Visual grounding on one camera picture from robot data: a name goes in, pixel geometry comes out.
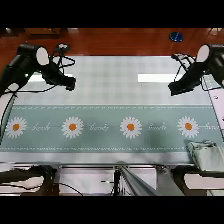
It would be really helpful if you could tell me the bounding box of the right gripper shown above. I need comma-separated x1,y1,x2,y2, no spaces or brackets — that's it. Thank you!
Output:
167,72,198,97

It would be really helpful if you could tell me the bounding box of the pale green T-shirt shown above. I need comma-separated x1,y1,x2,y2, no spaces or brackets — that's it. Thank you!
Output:
185,139,224,173

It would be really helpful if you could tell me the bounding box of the blue round object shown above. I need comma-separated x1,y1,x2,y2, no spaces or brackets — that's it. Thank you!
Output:
169,31,185,43

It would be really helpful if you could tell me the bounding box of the silver frame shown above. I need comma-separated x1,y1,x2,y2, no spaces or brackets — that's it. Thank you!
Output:
0,161,224,197

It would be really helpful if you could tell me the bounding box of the black cable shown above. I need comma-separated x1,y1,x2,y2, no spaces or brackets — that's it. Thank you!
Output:
0,83,60,98
54,182,85,197

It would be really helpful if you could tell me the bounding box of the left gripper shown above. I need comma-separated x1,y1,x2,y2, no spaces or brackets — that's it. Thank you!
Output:
46,65,77,92

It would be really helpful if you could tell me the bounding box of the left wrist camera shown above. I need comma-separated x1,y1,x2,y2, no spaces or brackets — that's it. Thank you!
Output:
52,42,72,57

